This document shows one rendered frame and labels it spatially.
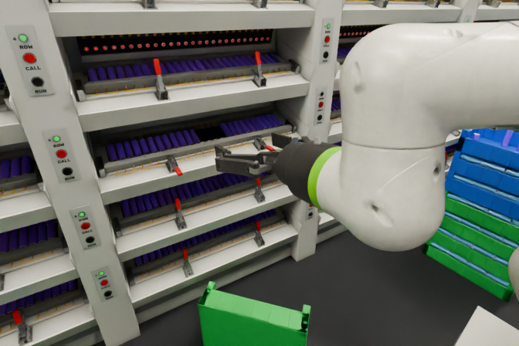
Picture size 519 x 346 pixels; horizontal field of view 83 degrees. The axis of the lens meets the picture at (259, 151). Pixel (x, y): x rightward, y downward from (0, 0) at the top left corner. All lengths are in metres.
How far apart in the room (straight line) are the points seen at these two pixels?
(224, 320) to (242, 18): 0.79
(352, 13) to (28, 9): 0.77
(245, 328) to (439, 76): 0.80
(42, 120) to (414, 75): 0.65
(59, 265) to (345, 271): 0.95
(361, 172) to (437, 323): 0.99
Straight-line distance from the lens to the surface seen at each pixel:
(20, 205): 0.84
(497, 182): 1.24
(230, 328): 0.95
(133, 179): 0.81
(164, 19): 0.71
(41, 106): 0.72
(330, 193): 0.36
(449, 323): 1.28
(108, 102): 0.75
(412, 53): 0.29
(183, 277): 1.05
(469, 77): 0.30
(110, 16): 0.69
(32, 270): 0.95
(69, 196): 0.80
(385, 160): 0.30
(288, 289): 1.20
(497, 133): 1.40
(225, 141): 0.87
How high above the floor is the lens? 0.93
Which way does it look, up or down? 26 degrees down
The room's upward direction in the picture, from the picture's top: straight up
